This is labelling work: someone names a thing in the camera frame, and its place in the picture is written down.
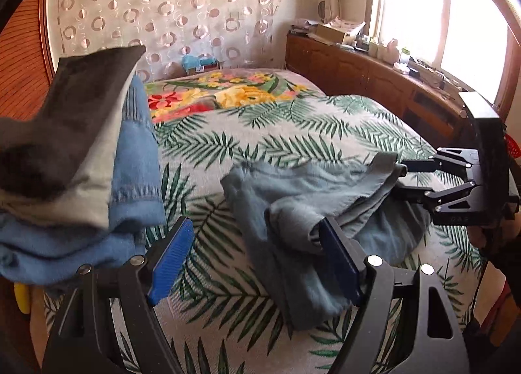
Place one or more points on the cardboard box on sideboard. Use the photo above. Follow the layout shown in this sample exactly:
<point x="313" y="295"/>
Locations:
<point x="336" y="36"/>

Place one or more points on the blue folded jeans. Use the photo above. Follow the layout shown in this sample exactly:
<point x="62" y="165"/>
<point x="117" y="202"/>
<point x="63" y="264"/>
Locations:
<point x="50" y="256"/>

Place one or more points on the blue item behind bed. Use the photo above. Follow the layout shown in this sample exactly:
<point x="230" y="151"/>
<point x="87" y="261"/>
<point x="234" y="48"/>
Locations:
<point x="197" y="64"/>

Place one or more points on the brown wooden wardrobe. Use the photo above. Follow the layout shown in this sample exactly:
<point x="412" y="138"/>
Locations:
<point x="26" y="64"/>

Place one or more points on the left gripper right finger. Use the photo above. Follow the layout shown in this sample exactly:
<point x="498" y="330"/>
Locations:
<point x="347" y="258"/>

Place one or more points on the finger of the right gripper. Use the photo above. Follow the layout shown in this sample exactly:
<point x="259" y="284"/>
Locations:
<point x="430" y="198"/>
<point x="437" y="163"/>

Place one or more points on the floral pink blanket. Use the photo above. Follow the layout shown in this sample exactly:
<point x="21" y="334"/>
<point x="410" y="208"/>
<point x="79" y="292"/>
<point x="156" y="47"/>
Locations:
<point x="224" y="89"/>

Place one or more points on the dark grey folded garment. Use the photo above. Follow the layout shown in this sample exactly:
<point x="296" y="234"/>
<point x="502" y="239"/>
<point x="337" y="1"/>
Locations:
<point x="40" y="157"/>

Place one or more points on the circle pattern sheer curtain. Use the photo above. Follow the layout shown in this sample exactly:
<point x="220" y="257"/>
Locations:
<point x="236" y="33"/>

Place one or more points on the light grey folded garment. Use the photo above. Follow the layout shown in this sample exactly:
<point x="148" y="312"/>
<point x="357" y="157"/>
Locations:
<point x="86" y="200"/>

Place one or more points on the grey-blue shorts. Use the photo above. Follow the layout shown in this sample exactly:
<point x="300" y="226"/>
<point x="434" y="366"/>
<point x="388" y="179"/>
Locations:
<point x="278" y="211"/>

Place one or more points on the palm leaf bed cover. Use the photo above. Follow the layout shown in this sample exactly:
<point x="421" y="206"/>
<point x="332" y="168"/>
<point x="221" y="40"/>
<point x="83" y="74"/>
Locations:
<point x="407" y="325"/>

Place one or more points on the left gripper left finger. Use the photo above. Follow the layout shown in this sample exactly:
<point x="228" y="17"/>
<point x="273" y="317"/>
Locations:
<point x="166" y="258"/>

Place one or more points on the wooden sideboard cabinet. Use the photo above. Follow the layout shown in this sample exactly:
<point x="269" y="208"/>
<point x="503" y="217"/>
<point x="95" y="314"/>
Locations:
<point x="430" y="111"/>

